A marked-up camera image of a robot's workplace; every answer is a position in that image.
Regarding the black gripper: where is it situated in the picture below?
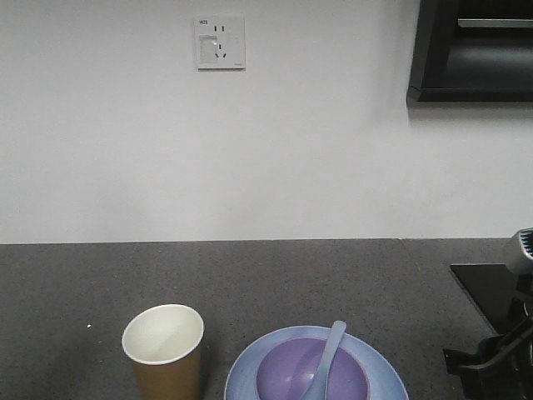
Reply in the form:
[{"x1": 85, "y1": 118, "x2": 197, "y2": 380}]
[{"x1": 443, "y1": 317, "x2": 532, "y2": 399}]

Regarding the light blue plastic spoon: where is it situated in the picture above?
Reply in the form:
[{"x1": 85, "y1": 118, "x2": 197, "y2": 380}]
[{"x1": 301, "y1": 320, "x2": 346, "y2": 400}]

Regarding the purple plastic bowl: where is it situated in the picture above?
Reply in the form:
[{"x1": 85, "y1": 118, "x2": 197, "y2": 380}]
[{"x1": 256, "y1": 337, "x2": 370, "y2": 400}]

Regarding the brown paper cup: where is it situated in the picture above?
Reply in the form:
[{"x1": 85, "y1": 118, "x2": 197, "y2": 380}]
[{"x1": 122, "y1": 304, "x2": 205, "y2": 399}]

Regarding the light blue plastic plate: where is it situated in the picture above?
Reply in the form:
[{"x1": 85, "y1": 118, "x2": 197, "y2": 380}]
[{"x1": 224, "y1": 326, "x2": 408, "y2": 399}]

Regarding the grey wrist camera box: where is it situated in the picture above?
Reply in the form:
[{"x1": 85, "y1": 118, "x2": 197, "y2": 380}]
[{"x1": 503, "y1": 227, "x2": 532, "y2": 275}]

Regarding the white wall power socket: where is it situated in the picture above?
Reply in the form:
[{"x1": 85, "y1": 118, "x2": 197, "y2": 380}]
[{"x1": 192, "y1": 13, "x2": 246, "y2": 71}]

